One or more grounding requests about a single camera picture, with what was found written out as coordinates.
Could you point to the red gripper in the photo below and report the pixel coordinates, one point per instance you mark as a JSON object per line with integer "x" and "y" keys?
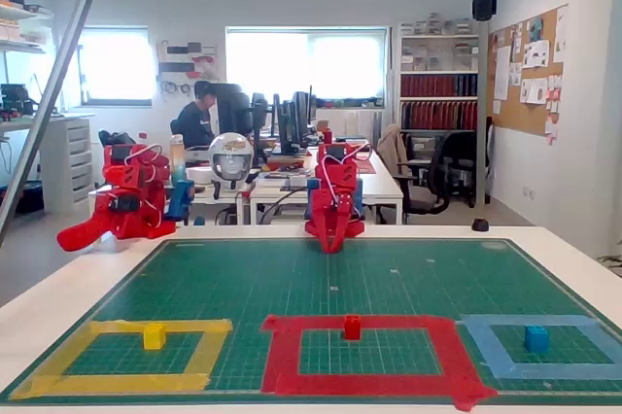
{"x": 328, "y": 220}

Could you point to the red cube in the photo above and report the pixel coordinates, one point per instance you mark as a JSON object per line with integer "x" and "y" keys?
{"x": 352, "y": 329}

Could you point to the red leader arm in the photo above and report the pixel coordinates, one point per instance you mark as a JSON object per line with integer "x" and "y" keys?
{"x": 131, "y": 185}

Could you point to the red robot arm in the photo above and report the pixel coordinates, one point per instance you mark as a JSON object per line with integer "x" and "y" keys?
{"x": 340, "y": 173}

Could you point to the red tape square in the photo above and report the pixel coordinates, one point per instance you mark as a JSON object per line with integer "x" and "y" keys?
{"x": 364, "y": 385}

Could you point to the yellow cube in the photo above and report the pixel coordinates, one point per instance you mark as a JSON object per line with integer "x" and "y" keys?
{"x": 154, "y": 337}

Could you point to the blue cube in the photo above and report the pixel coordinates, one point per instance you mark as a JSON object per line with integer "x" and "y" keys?
{"x": 536, "y": 340}

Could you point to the blue tape square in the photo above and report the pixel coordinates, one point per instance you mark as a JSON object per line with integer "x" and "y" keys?
{"x": 534, "y": 370}

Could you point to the yellow tape square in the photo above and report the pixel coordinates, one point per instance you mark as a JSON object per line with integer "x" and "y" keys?
{"x": 121, "y": 382}

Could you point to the green cutting mat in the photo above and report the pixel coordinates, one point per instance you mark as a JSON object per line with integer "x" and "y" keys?
{"x": 311, "y": 283}

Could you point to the chair with beige jacket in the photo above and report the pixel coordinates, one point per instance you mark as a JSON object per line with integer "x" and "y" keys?
{"x": 391, "y": 147}

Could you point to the black office chair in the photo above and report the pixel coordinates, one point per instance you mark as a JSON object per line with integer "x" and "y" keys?
{"x": 437, "y": 181}

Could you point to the black monitor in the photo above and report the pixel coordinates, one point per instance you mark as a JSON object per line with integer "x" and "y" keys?
{"x": 233, "y": 110}
{"x": 260, "y": 115}
{"x": 294, "y": 117}

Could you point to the white helmet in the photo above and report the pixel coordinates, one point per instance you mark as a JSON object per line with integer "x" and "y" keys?
{"x": 231, "y": 161}

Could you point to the small black knob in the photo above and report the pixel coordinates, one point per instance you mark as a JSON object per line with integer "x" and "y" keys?
{"x": 480, "y": 225}

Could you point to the wide bright window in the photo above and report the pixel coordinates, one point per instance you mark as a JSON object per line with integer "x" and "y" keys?
{"x": 306, "y": 64}

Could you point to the white bookshelf with binders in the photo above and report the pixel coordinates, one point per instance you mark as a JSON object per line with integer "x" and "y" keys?
{"x": 437, "y": 93}

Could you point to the water bottle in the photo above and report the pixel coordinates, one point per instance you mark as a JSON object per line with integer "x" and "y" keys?
{"x": 178, "y": 161}

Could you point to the seated person dark shirt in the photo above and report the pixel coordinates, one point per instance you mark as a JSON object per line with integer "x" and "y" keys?
{"x": 194, "y": 125}

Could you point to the vertical metal pole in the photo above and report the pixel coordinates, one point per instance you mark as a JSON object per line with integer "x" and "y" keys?
{"x": 482, "y": 93}

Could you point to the cork notice board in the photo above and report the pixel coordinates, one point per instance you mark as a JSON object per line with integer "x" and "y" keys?
{"x": 529, "y": 93}

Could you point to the black bag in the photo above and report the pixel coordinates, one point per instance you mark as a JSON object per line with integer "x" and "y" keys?
{"x": 116, "y": 138}

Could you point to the black pole clamp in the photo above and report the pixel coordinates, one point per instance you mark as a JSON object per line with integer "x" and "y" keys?
{"x": 484, "y": 8}

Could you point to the white drawer cabinet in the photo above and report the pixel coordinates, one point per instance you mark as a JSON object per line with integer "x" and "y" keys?
{"x": 80, "y": 161}

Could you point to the small bright window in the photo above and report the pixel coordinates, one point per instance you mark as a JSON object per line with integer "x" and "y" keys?
{"x": 121, "y": 64}

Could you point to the green plant leaves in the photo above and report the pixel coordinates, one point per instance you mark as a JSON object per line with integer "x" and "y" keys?
{"x": 613, "y": 261}

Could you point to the slanted metal pole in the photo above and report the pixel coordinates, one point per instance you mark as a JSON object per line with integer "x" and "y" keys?
{"x": 48, "y": 93}

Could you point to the wall tool rack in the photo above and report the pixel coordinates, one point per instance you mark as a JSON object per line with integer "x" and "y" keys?
{"x": 187, "y": 64}

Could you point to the white wall shelf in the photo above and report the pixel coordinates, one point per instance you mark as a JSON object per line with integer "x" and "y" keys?
{"x": 19, "y": 15}

